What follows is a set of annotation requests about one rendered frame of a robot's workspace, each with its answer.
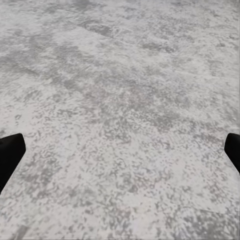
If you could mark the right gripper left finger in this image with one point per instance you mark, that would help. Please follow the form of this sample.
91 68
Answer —
12 149

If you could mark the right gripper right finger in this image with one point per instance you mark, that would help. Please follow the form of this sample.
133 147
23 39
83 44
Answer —
232 149

